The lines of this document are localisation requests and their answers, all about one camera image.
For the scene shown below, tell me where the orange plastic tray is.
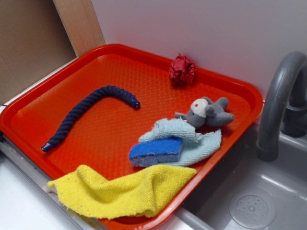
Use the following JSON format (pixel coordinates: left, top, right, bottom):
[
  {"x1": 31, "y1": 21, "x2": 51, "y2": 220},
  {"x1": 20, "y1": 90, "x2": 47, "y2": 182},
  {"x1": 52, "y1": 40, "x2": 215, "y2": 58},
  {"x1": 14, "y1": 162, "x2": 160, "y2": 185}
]
[{"x1": 0, "y1": 45, "x2": 263, "y2": 230}]

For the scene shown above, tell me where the wooden board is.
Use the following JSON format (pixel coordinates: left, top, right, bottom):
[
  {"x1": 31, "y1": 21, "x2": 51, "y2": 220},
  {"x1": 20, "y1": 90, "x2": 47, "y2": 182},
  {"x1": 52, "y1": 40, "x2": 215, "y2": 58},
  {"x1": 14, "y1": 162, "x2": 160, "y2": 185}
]
[{"x1": 53, "y1": 0, "x2": 106, "y2": 57}]

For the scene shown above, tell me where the brown cardboard panel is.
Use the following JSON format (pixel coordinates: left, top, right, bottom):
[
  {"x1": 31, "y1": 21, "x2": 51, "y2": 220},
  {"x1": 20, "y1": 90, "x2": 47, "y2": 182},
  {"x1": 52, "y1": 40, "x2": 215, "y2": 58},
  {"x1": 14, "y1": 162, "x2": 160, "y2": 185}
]
[{"x1": 0, "y1": 0, "x2": 76, "y2": 104}]

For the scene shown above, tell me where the light blue cloth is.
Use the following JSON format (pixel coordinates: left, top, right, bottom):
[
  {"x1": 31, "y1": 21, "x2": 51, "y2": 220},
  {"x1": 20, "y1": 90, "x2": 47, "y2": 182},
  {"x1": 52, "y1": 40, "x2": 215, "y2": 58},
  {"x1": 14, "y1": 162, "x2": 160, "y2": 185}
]
[{"x1": 139, "y1": 118, "x2": 222, "y2": 166}]

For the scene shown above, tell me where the blue sponge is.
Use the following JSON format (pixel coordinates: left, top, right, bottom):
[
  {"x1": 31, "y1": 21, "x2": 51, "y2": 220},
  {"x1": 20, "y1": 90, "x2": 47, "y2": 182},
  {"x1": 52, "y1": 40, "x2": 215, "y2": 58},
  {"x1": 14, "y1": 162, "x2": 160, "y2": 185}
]
[{"x1": 129, "y1": 138, "x2": 183, "y2": 167}]

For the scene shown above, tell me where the gray plush animal toy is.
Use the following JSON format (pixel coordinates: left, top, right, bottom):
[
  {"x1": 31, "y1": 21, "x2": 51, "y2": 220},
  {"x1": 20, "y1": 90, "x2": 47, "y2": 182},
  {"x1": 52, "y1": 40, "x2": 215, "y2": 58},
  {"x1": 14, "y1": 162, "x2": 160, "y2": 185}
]
[{"x1": 175, "y1": 97, "x2": 235, "y2": 128}]

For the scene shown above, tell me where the gray plastic sink basin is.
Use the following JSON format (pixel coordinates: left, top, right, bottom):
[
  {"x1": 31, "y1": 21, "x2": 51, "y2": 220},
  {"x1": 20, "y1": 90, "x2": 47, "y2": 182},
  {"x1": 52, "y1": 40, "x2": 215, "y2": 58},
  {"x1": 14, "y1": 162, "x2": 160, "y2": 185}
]
[{"x1": 176, "y1": 125, "x2": 307, "y2": 230}]

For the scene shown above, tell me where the navy blue rope piece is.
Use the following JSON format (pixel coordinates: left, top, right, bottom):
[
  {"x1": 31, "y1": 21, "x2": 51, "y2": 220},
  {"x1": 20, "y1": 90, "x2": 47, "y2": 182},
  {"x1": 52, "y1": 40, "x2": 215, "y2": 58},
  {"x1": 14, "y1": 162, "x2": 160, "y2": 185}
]
[{"x1": 41, "y1": 85, "x2": 142, "y2": 153}]

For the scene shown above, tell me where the yellow microfiber cloth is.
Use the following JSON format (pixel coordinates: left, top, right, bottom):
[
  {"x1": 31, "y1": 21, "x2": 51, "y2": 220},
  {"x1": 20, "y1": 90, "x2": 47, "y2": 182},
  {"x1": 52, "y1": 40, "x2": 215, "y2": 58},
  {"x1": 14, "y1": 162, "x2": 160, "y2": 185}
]
[{"x1": 47, "y1": 165, "x2": 197, "y2": 220}]

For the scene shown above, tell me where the gray toy faucet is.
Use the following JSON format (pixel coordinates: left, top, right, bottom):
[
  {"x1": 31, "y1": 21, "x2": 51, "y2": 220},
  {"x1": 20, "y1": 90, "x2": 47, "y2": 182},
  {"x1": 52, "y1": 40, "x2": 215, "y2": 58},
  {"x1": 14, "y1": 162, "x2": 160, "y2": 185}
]
[{"x1": 257, "y1": 51, "x2": 307, "y2": 161}]

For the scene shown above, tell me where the crumpled red foil ball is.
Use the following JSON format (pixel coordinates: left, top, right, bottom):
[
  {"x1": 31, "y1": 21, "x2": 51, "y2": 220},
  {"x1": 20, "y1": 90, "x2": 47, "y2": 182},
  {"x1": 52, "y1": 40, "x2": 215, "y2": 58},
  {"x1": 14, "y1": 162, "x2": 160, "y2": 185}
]
[{"x1": 169, "y1": 53, "x2": 197, "y2": 85}]

